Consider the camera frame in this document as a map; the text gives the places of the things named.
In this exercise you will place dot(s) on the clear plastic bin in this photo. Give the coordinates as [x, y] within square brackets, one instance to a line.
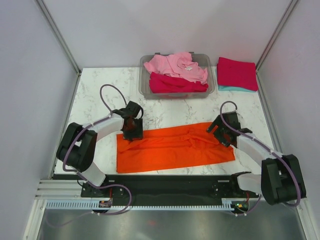
[144, 76]

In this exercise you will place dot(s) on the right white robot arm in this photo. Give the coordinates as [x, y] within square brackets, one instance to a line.
[280, 180]

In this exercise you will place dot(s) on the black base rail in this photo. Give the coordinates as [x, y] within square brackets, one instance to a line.
[167, 189]

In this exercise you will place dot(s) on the right aluminium frame post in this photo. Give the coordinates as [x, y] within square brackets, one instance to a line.
[276, 33]

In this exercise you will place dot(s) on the white slotted cable duct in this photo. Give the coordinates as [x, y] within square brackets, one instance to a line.
[59, 204]

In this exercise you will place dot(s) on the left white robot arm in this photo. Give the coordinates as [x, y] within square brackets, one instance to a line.
[78, 145]

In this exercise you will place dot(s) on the left aluminium frame post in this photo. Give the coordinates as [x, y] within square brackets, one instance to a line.
[58, 35]

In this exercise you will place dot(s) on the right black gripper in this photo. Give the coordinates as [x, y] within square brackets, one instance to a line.
[218, 122]

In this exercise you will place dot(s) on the folded teal t shirt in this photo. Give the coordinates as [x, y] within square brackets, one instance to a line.
[234, 89]

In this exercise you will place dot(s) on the magenta t shirt in bin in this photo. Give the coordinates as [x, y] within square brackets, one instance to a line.
[160, 84]

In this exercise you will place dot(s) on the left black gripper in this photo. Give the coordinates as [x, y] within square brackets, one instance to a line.
[138, 134]

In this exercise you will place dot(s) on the light pink t shirt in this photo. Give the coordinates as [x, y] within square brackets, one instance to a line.
[179, 65]

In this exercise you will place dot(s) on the aluminium frame post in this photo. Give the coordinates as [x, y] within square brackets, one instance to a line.
[58, 35]
[276, 33]

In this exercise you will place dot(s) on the folded magenta t shirt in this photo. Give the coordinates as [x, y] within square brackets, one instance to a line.
[235, 73]

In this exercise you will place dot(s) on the orange t shirt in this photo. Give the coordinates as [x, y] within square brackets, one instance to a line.
[171, 148]

